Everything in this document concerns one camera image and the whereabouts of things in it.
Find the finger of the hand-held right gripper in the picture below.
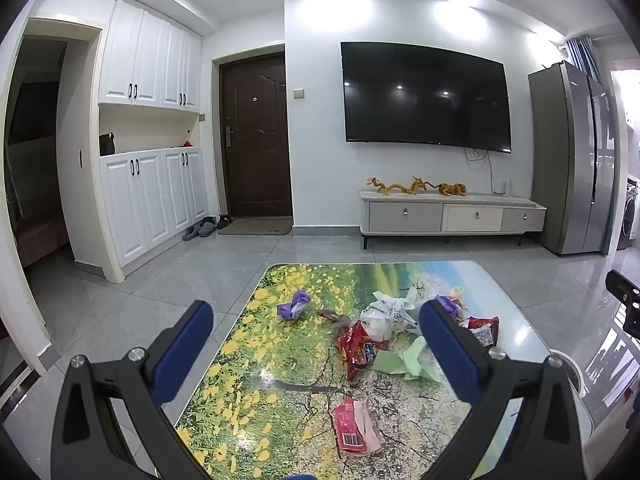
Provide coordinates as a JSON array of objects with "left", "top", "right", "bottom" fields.
[{"left": 605, "top": 270, "right": 640, "bottom": 311}]

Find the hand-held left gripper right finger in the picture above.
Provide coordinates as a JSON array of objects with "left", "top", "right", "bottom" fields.
[{"left": 419, "top": 299, "right": 596, "bottom": 480}]

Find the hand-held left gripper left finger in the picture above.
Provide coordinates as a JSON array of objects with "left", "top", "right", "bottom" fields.
[{"left": 50, "top": 300, "right": 216, "bottom": 480}]

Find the light green paper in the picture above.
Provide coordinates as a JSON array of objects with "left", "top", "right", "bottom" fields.
[{"left": 372, "top": 335, "right": 442, "bottom": 382}]

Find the white plastic bag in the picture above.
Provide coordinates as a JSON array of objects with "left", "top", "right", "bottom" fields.
[{"left": 360, "top": 285, "right": 426, "bottom": 342}]

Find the red snack wrapper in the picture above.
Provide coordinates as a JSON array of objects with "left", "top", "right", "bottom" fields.
[{"left": 337, "top": 321, "right": 389, "bottom": 382}]

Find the white trash bin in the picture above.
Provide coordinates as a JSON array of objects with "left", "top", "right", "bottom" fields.
[{"left": 546, "top": 351, "right": 586, "bottom": 397}]

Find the red white wrapper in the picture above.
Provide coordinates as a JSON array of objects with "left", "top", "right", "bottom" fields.
[{"left": 466, "top": 316, "right": 501, "bottom": 349}]

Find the purple pink wrapper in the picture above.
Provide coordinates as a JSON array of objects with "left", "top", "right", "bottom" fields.
[{"left": 435, "top": 295, "right": 467, "bottom": 319}]

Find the washing machine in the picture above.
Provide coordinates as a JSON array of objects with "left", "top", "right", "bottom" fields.
[{"left": 617, "top": 182, "right": 640, "bottom": 252}]

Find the floral print table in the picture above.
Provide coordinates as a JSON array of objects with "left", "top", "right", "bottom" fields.
[{"left": 175, "top": 260, "right": 596, "bottom": 480}]

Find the brown wrapper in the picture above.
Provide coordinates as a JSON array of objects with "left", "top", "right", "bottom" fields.
[{"left": 316, "top": 309, "right": 352, "bottom": 327}]

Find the pink packet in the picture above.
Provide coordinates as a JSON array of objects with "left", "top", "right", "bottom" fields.
[{"left": 333, "top": 398, "right": 384, "bottom": 457}]

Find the white television cabinet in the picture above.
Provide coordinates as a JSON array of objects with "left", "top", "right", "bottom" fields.
[{"left": 360, "top": 189, "right": 547, "bottom": 250}]

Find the brown doormat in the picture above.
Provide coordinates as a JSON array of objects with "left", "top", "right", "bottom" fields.
[{"left": 217, "top": 217, "right": 294, "bottom": 237}]

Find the grey refrigerator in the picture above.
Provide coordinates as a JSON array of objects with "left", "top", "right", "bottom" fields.
[{"left": 528, "top": 60, "right": 619, "bottom": 257}]

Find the golden dragon figurine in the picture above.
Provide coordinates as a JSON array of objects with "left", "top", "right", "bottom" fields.
[{"left": 366, "top": 176, "right": 432, "bottom": 197}]

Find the dark brown door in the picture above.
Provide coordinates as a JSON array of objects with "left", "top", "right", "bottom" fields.
[{"left": 220, "top": 52, "right": 294, "bottom": 220}]

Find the blue curtain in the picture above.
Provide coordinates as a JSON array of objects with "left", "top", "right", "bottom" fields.
[{"left": 564, "top": 37, "right": 607, "bottom": 85}]

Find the television cable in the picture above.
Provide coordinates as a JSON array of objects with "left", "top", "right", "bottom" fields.
[{"left": 464, "top": 147, "right": 507, "bottom": 196}]

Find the black wall television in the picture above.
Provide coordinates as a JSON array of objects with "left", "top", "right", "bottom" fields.
[{"left": 341, "top": 41, "right": 513, "bottom": 155}]

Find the white wall cabinet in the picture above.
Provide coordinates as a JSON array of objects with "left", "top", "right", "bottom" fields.
[{"left": 96, "top": 0, "right": 211, "bottom": 281}]

